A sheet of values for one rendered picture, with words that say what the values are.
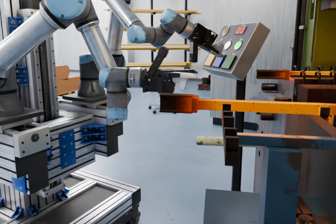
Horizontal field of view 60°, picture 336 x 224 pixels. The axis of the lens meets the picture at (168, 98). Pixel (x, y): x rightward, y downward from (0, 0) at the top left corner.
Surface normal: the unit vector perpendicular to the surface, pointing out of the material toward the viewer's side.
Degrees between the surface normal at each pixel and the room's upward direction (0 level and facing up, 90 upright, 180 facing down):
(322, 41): 90
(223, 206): 0
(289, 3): 90
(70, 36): 90
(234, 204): 0
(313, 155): 90
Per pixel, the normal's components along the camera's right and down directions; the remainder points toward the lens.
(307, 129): -0.11, 0.19
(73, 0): 0.14, 0.11
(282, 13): -0.52, 0.16
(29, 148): 0.86, 0.10
